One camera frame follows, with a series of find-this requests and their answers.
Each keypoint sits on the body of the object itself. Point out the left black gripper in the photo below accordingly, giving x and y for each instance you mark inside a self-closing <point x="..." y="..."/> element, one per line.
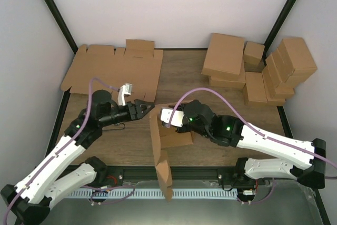
<point x="139" y="114"/>

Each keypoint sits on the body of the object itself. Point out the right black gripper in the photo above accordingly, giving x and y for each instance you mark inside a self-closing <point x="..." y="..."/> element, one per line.
<point x="181" y="131"/>

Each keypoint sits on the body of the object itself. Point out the brown cardboard box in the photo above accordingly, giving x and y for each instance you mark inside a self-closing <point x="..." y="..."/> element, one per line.
<point x="163" y="138"/>

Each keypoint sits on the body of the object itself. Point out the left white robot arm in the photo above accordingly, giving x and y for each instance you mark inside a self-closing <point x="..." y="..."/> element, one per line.
<point x="32" y="199"/>

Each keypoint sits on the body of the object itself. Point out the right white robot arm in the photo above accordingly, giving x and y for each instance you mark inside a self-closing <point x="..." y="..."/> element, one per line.
<point x="289" y="158"/>

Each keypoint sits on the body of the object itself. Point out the middle folded cardboard box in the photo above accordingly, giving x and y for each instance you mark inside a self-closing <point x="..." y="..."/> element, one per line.
<point x="254" y="90"/>

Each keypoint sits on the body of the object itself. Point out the large folded cardboard box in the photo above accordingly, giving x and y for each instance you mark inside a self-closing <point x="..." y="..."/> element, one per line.
<point x="224" y="57"/>

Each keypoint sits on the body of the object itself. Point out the low cardboard box stack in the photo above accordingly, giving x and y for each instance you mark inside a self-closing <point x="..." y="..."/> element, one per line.
<point x="275" y="102"/>

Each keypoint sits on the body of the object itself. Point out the small folded cardboard box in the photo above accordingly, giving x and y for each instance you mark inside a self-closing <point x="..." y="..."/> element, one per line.
<point x="253" y="53"/>

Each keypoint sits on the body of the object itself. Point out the leaning folded cardboard box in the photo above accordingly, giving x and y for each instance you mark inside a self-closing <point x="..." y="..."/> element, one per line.
<point x="274" y="73"/>

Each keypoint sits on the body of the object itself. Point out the tall folded cardboard box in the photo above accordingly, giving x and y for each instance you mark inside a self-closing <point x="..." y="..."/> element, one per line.
<point x="299" y="63"/>

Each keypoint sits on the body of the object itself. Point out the flat cardboard sheet stack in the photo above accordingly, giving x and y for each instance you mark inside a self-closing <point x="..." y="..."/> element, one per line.
<point x="139" y="64"/>

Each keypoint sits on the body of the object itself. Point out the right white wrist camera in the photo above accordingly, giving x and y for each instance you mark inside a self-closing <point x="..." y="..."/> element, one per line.
<point x="168" y="117"/>

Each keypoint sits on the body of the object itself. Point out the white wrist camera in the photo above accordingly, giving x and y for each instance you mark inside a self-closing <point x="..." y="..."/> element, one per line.
<point x="124" y="91"/>
<point x="168" y="117"/>

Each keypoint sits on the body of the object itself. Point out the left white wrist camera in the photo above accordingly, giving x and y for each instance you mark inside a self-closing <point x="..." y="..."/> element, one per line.
<point x="124" y="91"/>

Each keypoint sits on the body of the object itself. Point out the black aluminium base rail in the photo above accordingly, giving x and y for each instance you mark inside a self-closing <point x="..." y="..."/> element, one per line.
<point x="117" y="175"/>

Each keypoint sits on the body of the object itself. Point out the light blue slotted cable duct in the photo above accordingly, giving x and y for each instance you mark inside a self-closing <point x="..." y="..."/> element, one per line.
<point x="216" y="194"/>

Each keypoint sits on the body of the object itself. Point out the left black frame post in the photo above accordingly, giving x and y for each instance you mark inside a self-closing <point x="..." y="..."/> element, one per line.
<point x="61" y="24"/>

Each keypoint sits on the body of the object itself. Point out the black frame post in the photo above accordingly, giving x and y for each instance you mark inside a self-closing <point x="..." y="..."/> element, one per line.
<point x="61" y="24"/>
<point x="287" y="7"/>

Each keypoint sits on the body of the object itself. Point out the right black frame post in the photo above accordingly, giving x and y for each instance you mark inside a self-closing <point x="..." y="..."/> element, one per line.
<point x="287" y="7"/>

